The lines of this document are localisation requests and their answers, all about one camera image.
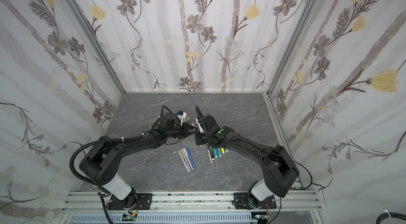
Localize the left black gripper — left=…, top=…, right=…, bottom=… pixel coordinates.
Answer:
left=165, top=123, right=198, bottom=139

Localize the pink speckled pen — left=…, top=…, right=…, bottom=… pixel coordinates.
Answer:
left=207, top=148, right=213, bottom=164

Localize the black white pen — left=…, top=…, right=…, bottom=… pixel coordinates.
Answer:
left=209, top=145, right=215, bottom=160

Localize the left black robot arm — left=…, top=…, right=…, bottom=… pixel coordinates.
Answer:
left=75, top=112, right=200, bottom=210

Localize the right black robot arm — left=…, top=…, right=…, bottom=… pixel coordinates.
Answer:
left=195, top=106, right=300, bottom=209

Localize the tan cap blue pen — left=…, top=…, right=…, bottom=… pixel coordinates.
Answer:
left=181, top=149, right=192, bottom=172

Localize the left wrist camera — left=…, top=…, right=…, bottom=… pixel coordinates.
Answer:
left=175, top=111, right=188, bottom=125

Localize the black corrugated cable hose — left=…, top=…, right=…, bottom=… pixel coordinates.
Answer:
left=69, top=135, right=147, bottom=187

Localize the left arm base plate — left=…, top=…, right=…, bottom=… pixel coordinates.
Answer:
left=106, top=193, right=153, bottom=210

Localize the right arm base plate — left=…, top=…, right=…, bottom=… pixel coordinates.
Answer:
left=232, top=192, right=277, bottom=210

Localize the white perforated cable duct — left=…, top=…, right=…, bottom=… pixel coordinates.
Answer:
left=69, top=212, right=258, bottom=224

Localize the aluminium mounting rail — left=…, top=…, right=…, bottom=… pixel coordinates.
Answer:
left=61, top=190, right=322, bottom=213

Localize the black cable coil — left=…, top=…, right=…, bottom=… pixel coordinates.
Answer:
left=375, top=212, right=406, bottom=224

